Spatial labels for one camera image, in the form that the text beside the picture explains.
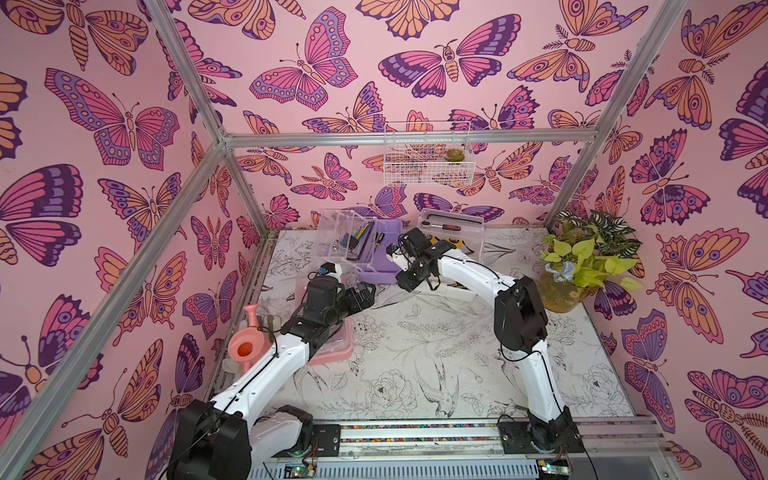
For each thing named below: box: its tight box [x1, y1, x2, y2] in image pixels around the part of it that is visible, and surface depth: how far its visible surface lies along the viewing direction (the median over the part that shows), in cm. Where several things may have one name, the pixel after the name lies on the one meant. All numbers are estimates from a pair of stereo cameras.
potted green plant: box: [537, 210, 643, 313], surface depth 85 cm
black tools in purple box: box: [340, 221, 375, 261], surface depth 107 cm
